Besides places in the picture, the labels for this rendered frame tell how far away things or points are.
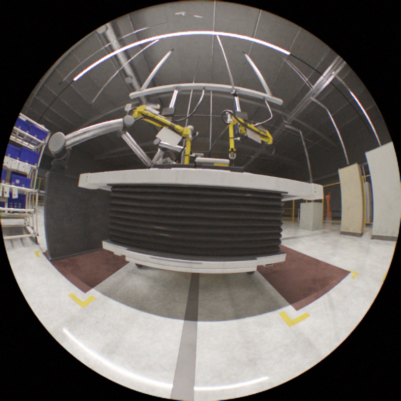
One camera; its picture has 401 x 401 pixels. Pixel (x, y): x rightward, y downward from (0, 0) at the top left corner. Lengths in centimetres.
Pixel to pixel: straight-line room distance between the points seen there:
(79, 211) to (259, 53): 1057
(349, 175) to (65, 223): 577
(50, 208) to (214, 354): 169
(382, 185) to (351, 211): 129
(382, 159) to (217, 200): 415
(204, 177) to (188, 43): 973
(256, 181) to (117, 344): 106
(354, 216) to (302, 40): 954
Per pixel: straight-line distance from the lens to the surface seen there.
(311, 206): 497
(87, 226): 176
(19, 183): 226
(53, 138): 145
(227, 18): 956
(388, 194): 406
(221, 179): 55
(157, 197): 60
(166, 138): 183
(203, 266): 58
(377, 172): 416
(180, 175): 56
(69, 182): 163
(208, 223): 57
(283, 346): 81
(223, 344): 75
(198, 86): 309
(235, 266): 60
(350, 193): 441
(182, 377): 67
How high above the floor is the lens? 66
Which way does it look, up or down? 4 degrees up
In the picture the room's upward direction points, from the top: 3 degrees clockwise
